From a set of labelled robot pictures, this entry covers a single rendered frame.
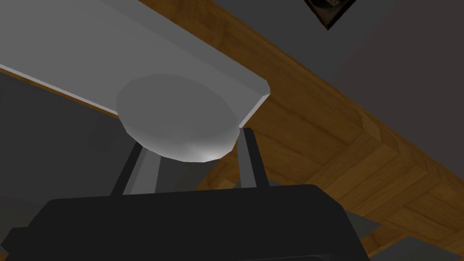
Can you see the grey door leaf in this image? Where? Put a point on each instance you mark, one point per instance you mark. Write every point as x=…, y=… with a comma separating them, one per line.
x=90, y=54

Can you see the dark framed wall picture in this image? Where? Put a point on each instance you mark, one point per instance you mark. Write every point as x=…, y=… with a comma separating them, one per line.
x=329, y=11

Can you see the grey round door knob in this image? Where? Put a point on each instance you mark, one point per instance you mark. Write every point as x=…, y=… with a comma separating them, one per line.
x=179, y=117

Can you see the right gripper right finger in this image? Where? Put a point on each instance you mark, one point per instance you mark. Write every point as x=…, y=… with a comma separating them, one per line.
x=250, y=163

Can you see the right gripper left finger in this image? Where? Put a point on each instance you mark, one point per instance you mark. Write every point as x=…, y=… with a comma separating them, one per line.
x=142, y=173

